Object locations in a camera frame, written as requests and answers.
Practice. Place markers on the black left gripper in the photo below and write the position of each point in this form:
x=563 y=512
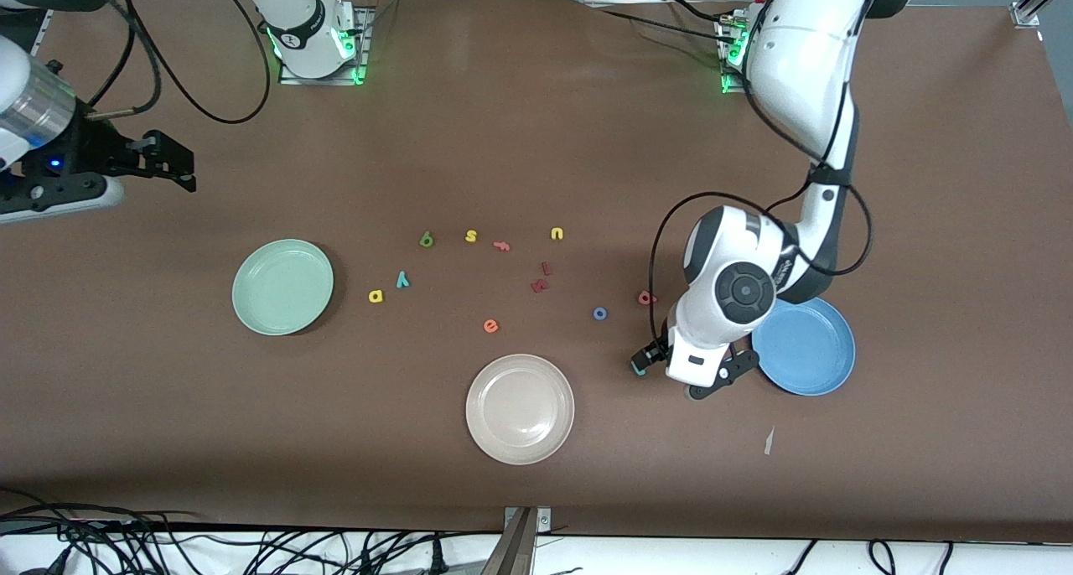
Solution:
x=656 y=350

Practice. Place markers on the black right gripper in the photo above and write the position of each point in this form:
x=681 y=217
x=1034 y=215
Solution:
x=94 y=153

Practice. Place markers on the red foam letter b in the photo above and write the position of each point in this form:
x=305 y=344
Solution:
x=644 y=298

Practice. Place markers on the green foam letter g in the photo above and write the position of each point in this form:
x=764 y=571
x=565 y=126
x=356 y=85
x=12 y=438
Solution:
x=427 y=240

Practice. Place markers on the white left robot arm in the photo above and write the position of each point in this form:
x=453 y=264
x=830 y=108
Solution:
x=796 y=55

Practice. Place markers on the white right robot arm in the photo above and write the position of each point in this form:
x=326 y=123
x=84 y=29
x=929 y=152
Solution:
x=306 y=30

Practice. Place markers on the beige plate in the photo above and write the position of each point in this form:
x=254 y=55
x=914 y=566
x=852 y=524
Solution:
x=520 y=409

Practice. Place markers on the white tape scrap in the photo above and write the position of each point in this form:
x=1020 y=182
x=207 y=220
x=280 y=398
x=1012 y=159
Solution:
x=769 y=442

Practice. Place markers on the blue plate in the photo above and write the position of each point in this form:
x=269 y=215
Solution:
x=813 y=353

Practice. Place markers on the pale green plate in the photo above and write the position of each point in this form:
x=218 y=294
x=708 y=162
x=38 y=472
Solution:
x=282 y=287

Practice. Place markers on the grey metal bar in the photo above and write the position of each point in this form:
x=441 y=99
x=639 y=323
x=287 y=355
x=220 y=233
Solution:
x=515 y=550

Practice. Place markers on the aluminium frame rail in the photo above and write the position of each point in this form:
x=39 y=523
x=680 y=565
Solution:
x=46 y=34

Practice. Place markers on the small metal bracket plate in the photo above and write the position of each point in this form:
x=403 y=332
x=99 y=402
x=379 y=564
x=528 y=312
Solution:
x=545 y=520

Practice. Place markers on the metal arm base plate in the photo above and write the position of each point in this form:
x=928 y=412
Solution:
x=362 y=47
x=728 y=87

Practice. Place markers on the aluminium frame profile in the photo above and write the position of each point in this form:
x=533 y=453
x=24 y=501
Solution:
x=1027 y=12

